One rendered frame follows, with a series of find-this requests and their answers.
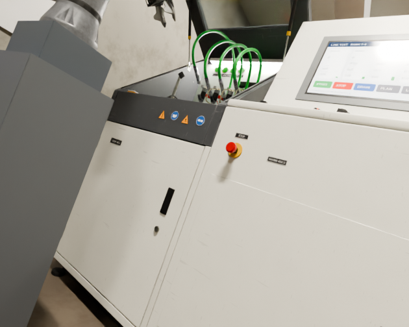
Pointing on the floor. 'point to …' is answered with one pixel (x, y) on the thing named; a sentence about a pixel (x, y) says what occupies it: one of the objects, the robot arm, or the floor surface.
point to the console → (304, 213)
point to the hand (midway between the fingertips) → (170, 21)
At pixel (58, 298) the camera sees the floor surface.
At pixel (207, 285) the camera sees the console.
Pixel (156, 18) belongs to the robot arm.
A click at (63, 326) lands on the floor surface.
